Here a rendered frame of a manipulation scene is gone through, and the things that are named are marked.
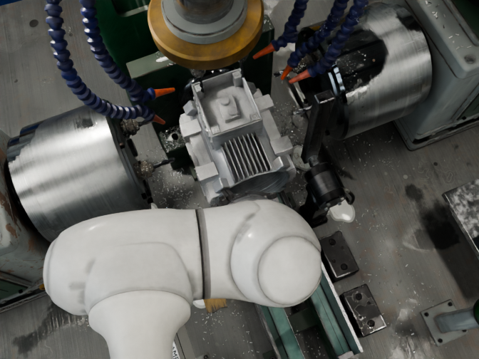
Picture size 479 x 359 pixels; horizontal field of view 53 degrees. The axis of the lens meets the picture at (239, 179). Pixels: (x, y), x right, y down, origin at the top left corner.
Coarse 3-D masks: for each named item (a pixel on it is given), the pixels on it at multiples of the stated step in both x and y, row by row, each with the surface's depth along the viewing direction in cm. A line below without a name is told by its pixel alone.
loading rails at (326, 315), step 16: (192, 176) 119; (288, 192) 117; (320, 288) 99; (256, 304) 98; (320, 304) 97; (336, 304) 96; (272, 320) 97; (288, 320) 97; (304, 320) 103; (320, 320) 97; (336, 320) 97; (272, 336) 94; (288, 336) 96; (320, 336) 105; (336, 336) 95; (352, 336) 94; (272, 352) 104; (288, 352) 94; (336, 352) 94; (352, 352) 93
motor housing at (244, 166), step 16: (256, 96) 100; (272, 128) 96; (192, 144) 95; (208, 144) 94; (240, 144) 90; (256, 144) 90; (192, 160) 99; (208, 160) 94; (224, 160) 91; (240, 160) 90; (256, 160) 90; (272, 160) 92; (224, 176) 91; (240, 176) 89; (256, 176) 105; (272, 176) 102; (288, 176) 96; (208, 192) 94; (240, 192) 104
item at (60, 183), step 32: (32, 128) 89; (64, 128) 86; (96, 128) 86; (128, 128) 96; (32, 160) 84; (64, 160) 84; (96, 160) 84; (128, 160) 88; (32, 192) 84; (64, 192) 84; (96, 192) 85; (128, 192) 87; (64, 224) 87
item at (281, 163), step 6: (252, 84) 97; (252, 90) 97; (192, 102) 96; (186, 108) 96; (192, 108) 95; (186, 114) 96; (192, 114) 96; (276, 162) 91; (282, 162) 90; (288, 162) 91; (276, 168) 91; (282, 168) 91; (216, 180) 90; (222, 180) 89; (216, 186) 90; (222, 186) 89; (228, 186) 90; (216, 192) 90
